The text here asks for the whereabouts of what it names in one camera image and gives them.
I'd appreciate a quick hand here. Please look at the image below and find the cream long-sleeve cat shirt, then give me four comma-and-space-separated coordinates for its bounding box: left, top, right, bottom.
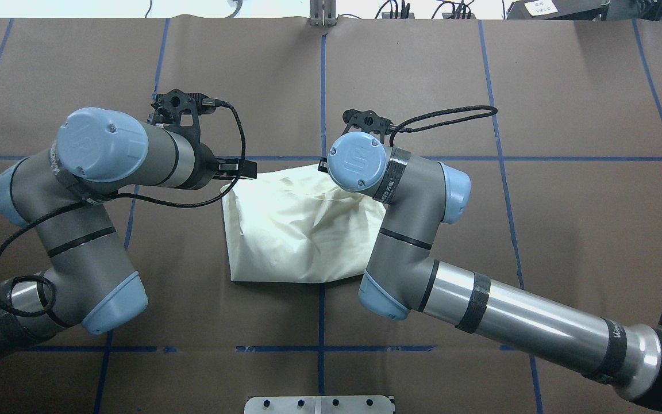
222, 165, 386, 283

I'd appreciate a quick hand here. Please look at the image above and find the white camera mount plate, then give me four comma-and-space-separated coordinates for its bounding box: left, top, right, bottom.
244, 395, 397, 413

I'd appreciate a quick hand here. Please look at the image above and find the black box with label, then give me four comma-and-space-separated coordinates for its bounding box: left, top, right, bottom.
505, 1, 610, 21

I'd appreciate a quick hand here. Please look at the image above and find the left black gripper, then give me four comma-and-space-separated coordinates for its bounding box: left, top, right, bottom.
213, 158, 257, 181

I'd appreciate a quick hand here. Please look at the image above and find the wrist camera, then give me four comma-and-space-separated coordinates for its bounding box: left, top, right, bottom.
149, 89, 217, 138
342, 109, 394, 142

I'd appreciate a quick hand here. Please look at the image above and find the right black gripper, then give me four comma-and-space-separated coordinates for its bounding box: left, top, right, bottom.
318, 158, 329, 173

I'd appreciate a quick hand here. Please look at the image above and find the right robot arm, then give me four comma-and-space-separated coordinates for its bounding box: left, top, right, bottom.
320, 131, 662, 412

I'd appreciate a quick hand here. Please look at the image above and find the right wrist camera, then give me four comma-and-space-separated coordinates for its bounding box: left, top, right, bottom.
342, 109, 394, 142

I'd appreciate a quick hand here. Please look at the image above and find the grey aluminium post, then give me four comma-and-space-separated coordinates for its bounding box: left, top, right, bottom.
308, 0, 338, 27

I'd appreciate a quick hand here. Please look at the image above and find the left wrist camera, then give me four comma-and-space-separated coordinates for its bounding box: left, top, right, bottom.
149, 89, 217, 138

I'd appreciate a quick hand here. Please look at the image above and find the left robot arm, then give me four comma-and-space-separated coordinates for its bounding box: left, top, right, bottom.
0, 107, 257, 359

